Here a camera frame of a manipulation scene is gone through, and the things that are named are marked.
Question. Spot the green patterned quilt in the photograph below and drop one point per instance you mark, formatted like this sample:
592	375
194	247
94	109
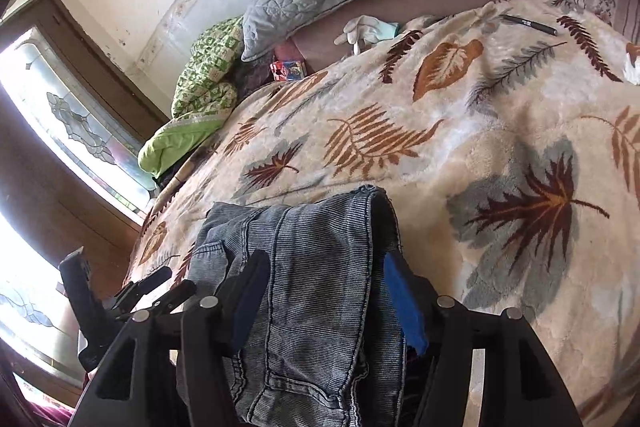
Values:
203	98

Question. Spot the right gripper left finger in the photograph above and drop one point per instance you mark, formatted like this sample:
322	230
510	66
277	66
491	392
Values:
162	366

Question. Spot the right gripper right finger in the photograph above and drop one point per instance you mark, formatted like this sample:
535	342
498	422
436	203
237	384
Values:
521	385

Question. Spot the small red blue box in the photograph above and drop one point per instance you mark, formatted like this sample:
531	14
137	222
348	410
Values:
284	71

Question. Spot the crumpled white tissue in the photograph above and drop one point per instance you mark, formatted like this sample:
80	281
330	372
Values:
632	70

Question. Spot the pink bed sheet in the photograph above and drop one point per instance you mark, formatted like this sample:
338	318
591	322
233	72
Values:
324	41

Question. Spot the black pen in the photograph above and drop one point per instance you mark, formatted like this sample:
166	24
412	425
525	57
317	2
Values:
548	30

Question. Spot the grey denim pants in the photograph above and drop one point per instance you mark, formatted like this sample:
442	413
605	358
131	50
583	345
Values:
326	348

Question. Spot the stained glass window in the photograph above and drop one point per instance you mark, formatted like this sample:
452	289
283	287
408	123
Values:
77	128

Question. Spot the leaf pattern beige blanket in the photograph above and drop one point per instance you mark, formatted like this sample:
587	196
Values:
511	160

